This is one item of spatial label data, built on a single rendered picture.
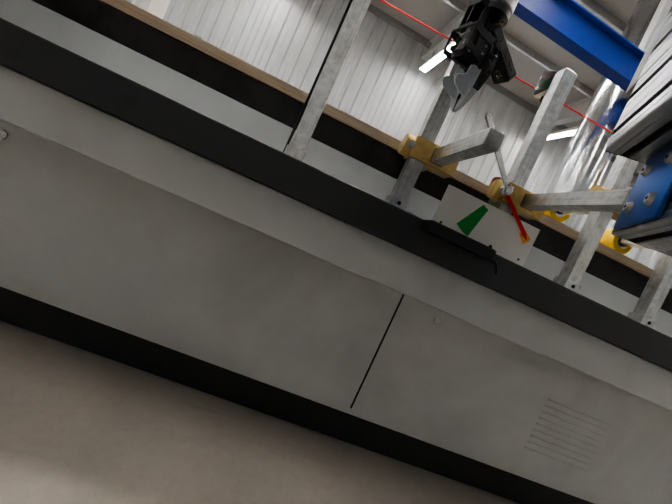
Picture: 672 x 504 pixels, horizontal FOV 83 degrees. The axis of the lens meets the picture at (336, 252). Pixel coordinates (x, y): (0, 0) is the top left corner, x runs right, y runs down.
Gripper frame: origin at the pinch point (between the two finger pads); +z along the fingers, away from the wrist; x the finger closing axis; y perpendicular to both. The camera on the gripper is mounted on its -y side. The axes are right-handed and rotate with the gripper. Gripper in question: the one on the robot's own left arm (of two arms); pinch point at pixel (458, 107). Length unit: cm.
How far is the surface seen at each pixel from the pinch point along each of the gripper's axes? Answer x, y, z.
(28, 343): -48, 58, 94
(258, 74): -41, 33, 5
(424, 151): -5.7, -0.7, 9.8
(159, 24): -50, 58, 5
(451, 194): -2.2, -10.3, 15.7
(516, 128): -580, -613, -348
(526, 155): 1.6, -23.0, -0.5
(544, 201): 11.0, -23.5, 9.9
